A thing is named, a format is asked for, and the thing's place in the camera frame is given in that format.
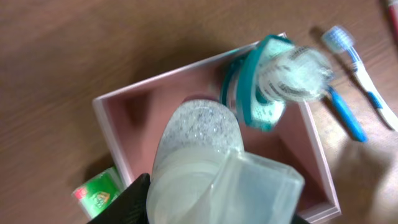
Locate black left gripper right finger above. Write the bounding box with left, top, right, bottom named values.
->
left=291, top=215, right=309, bottom=224

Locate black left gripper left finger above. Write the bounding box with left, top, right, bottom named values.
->
left=88, top=173, right=150, bottom=224

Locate green Dettol soap box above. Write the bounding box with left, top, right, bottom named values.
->
left=72, top=167, right=124, bottom=220

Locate clear pump soap bottle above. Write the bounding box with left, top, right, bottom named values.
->
left=146, top=100, right=305, bottom=224

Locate blue Listerine mouthwash bottle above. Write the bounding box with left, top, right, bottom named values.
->
left=220, top=34, right=335, bottom=131

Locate white box pink inside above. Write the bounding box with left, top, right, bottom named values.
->
left=93, top=44, right=341, bottom=223

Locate blue disposable razor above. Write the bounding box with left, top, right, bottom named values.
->
left=326, top=85, right=368, bottom=142

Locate blue white toothbrush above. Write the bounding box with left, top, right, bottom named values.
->
left=322, top=26, right=397, bottom=131

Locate green white toothpaste tube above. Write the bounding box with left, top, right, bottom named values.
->
left=386, top=0, right=398, bottom=38

